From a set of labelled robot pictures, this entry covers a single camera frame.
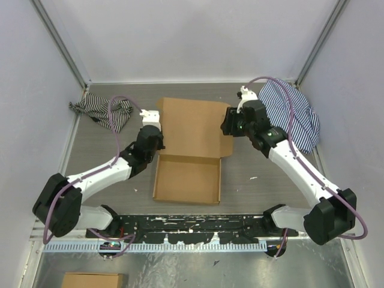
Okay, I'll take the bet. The brown cardboard box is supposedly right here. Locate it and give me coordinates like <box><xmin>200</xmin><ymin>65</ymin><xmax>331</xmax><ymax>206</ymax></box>
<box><xmin>153</xmin><ymin>97</ymin><xmax>233</xmax><ymax>205</ymax></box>

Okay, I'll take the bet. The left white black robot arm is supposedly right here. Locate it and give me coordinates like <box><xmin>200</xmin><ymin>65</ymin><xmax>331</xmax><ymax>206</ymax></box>
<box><xmin>32</xmin><ymin>125</ymin><xmax>164</xmax><ymax>241</ymax></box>

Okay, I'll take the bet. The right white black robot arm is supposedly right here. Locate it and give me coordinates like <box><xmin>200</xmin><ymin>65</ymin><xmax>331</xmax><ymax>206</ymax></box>
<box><xmin>220</xmin><ymin>100</ymin><xmax>357</xmax><ymax>245</ymax></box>

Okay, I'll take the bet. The small cardboard box foreground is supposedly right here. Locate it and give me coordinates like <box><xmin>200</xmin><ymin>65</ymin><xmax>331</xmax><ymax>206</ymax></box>
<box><xmin>61</xmin><ymin>272</ymin><xmax>124</xmax><ymax>288</ymax></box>

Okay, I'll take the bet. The blue white striped cloth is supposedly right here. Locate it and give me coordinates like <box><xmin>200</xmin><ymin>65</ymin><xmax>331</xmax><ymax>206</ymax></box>
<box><xmin>259</xmin><ymin>79</ymin><xmax>320</xmax><ymax>154</ymax></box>

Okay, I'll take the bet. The black white striped cloth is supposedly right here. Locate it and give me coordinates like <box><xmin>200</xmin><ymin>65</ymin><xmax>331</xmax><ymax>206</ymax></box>
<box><xmin>68</xmin><ymin>92</ymin><xmax>133</xmax><ymax>133</ymax></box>

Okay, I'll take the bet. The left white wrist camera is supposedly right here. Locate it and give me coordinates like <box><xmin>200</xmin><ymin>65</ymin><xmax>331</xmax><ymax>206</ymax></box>
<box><xmin>139</xmin><ymin>109</ymin><xmax>161</xmax><ymax>131</ymax></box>

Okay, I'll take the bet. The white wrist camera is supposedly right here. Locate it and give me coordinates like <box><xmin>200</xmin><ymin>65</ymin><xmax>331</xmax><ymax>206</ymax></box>
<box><xmin>139</xmin><ymin>109</ymin><xmax>161</xmax><ymax>131</ymax></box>
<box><xmin>236</xmin><ymin>86</ymin><xmax>258</xmax><ymax>113</ymax></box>

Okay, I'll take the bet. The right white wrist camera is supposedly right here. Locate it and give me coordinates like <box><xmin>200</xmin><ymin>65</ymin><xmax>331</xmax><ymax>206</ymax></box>
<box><xmin>236</xmin><ymin>86</ymin><xmax>258</xmax><ymax>113</ymax></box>

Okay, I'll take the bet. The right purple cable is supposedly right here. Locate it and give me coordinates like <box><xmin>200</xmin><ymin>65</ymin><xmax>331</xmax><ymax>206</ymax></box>
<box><xmin>242</xmin><ymin>77</ymin><xmax>369</xmax><ymax>241</ymax></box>

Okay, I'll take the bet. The purple cable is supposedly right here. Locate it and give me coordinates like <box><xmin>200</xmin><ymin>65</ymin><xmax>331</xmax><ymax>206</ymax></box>
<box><xmin>242</xmin><ymin>77</ymin><xmax>369</xmax><ymax>241</ymax></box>
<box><xmin>43</xmin><ymin>95</ymin><xmax>145</xmax><ymax>246</ymax></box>

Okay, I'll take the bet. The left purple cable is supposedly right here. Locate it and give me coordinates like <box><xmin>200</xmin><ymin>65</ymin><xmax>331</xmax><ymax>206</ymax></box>
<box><xmin>43</xmin><ymin>95</ymin><xmax>145</xmax><ymax>246</ymax></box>

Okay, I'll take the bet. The left aluminium frame post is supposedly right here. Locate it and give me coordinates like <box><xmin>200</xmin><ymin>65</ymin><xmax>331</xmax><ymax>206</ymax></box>
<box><xmin>30</xmin><ymin>0</ymin><xmax>89</xmax><ymax>89</ymax></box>

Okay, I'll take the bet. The aluminium frame post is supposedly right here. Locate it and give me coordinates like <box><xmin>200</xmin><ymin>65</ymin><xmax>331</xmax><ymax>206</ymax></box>
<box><xmin>30</xmin><ymin>0</ymin><xmax>89</xmax><ymax>89</ymax></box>
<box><xmin>295</xmin><ymin>0</ymin><xmax>350</xmax><ymax>88</ymax></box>

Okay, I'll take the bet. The right aluminium frame post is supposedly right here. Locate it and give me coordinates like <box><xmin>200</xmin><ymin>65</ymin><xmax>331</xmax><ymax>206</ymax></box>
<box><xmin>295</xmin><ymin>0</ymin><xmax>350</xmax><ymax>88</ymax></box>

